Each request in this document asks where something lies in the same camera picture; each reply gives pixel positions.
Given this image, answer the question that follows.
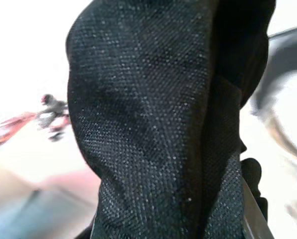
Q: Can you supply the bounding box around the black cloth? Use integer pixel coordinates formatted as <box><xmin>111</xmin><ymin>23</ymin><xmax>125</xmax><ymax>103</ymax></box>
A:
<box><xmin>65</xmin><ymin>0</ymin><xmax>279</xmax><ymax>239</ymax></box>

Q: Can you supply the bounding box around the round washing machine door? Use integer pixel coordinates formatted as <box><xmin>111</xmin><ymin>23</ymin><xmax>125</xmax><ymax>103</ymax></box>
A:
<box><xmin>248</xmin><ymin>24</ymin><xmax>297</xmax><ymax>225</ymax></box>

